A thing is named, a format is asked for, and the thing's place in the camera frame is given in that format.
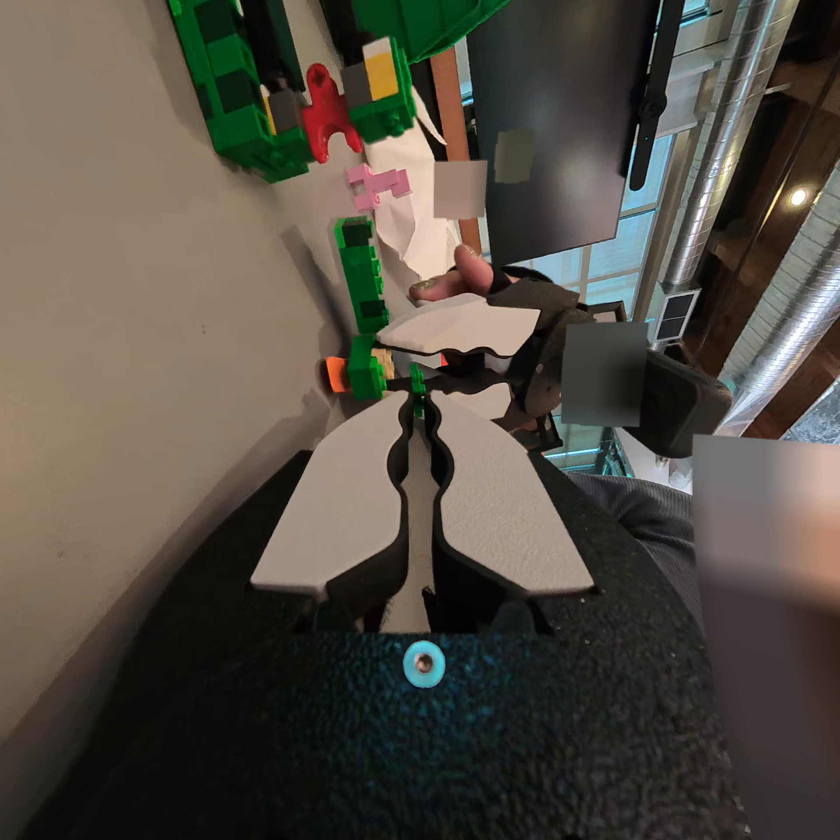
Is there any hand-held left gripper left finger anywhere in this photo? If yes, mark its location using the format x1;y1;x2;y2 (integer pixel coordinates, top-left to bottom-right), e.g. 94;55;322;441
251;390;416;630

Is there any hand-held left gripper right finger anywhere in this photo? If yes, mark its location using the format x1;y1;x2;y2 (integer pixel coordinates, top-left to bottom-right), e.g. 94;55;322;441
425;391;595;632

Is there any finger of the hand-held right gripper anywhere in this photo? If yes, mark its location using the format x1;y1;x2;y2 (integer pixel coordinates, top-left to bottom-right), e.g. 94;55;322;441
376;293;543;362
422;369;516;421

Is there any long green brick assembly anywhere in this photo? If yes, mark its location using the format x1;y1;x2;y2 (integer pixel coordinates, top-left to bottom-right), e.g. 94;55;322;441
322;217;396;403

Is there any person's right forearm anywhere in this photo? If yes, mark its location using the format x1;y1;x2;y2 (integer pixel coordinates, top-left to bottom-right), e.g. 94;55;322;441
567;469;697;631

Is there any grey desk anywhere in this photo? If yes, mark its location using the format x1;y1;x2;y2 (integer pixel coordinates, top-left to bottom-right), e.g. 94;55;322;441
0;0;421;756

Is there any person's right hand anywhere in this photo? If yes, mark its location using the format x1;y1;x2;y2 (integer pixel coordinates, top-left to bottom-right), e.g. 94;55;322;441
409;243;513;304

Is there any crumpled white paper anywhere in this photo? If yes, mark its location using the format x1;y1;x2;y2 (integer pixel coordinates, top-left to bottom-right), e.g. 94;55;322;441
364;85;487;280

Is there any pink brick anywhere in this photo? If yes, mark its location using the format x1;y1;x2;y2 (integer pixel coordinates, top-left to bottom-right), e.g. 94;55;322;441
346;164;411;210

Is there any large black screen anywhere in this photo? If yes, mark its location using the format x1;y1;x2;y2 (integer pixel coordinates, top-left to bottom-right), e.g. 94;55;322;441
467;0;660;263

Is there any black video bar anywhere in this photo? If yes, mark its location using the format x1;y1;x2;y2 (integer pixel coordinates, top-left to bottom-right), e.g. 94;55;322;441
620;0;686;191

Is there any green plastic bin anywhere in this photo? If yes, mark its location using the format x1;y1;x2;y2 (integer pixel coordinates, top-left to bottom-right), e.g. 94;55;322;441
351;0;513;63

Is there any small brick build red piece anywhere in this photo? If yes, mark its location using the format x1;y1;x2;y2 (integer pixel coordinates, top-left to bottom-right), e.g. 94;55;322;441
167;0;417;183

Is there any silver ventilation duct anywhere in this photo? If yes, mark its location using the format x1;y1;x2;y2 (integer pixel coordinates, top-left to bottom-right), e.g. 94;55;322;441
659;0;798;299
715;190;840;427

